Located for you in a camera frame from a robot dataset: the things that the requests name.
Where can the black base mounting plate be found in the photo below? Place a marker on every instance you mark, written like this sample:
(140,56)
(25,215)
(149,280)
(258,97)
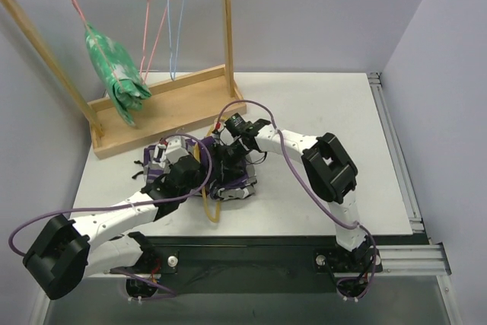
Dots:
(257,265)

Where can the pink wire hanger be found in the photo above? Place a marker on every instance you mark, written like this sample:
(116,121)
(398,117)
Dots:
(157,16)
(83,24)

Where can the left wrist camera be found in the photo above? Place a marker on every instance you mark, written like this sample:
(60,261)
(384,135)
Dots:
(170,151)

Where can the right pink wire hanger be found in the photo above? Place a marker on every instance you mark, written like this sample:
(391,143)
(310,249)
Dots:
(157,16)

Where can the purple camouflage trousers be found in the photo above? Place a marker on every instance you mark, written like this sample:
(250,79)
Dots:
(202,152)

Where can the green patterned garment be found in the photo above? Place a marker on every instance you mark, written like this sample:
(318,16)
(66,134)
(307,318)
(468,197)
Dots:
(124,102)

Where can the aluminium frame rail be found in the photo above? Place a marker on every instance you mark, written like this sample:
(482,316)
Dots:
(347,105)

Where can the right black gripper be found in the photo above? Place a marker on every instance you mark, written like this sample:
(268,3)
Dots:
(227,165)

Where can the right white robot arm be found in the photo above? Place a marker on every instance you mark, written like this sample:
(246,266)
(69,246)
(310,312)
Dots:
(320,164)

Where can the left pink wire hanger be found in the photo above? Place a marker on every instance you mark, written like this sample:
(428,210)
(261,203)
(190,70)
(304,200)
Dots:
(83,24)

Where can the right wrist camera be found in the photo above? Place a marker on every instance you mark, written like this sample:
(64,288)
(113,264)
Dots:
(236,125)

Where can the wooden clothes rack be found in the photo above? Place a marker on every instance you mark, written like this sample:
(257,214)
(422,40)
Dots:
(188,102)

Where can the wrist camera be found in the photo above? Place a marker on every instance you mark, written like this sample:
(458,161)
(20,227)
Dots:
(236,125)
(170,151)

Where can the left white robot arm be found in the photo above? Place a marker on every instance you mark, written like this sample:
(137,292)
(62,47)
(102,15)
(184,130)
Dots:
(68,250)

